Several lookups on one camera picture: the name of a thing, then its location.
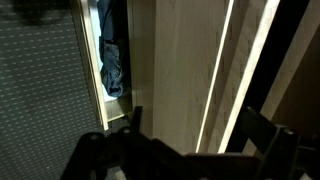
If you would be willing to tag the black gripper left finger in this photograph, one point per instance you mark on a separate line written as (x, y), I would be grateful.
(100, 156)

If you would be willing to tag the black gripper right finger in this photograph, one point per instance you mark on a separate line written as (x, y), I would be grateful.
(280, 150)

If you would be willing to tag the wooden drawer holding blue cloth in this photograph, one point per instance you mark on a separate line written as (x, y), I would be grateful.
(186, 66)

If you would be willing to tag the wooden drawer holding denim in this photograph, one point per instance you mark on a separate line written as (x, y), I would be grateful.
(96, 83)

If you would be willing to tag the blue denim garment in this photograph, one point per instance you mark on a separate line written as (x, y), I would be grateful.
(113, 66)

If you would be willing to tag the wooden bed frame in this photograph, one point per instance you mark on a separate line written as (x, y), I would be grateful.
(300, 83)

